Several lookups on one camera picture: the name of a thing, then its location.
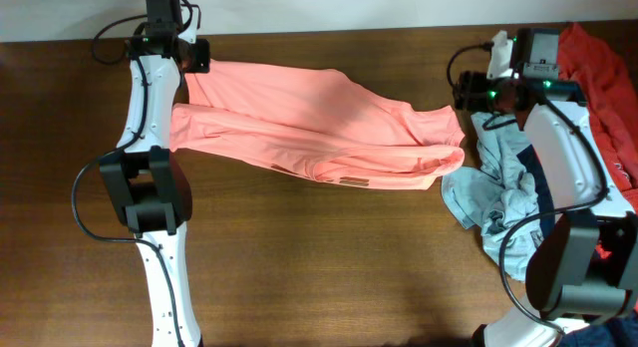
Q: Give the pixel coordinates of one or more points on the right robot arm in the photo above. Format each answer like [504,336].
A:
[585,272]

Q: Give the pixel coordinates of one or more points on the navy blue garment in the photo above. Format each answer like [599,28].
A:
[618,332]

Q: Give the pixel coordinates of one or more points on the red shirt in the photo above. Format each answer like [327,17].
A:
[611,102]

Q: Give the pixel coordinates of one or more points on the salmon pink shirt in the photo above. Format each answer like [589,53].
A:
[315,124]

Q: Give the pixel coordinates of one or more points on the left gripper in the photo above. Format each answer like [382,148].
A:
[202,63]

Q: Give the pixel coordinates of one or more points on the grey shirt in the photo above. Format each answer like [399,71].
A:
[498,194]

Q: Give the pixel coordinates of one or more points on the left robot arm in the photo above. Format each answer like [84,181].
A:
[148,190]

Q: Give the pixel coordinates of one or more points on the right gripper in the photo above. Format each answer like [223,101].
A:
[470,83]

